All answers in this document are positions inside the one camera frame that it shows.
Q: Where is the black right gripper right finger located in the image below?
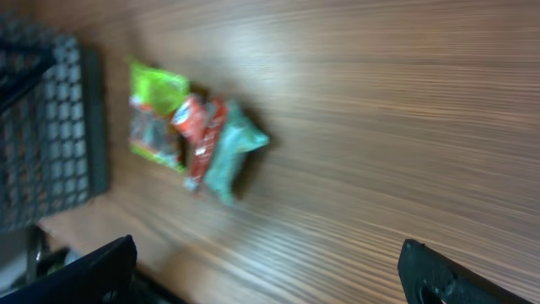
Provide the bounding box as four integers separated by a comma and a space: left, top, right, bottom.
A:
397, 239, 532, 304

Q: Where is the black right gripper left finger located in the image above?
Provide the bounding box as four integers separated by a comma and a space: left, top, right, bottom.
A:
1, 235, 137, 304

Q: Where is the teal packet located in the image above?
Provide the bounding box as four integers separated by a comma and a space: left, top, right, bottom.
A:
203, 100, 269, 205

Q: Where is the red stick packet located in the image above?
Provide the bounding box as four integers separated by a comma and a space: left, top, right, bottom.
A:
185, 97, 228, 193

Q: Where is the grey plastic shopping basket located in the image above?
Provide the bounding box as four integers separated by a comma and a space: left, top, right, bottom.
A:
1, 14, 110, 232

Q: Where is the green snack bag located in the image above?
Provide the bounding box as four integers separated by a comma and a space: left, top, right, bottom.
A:
128, 59, 189, 172

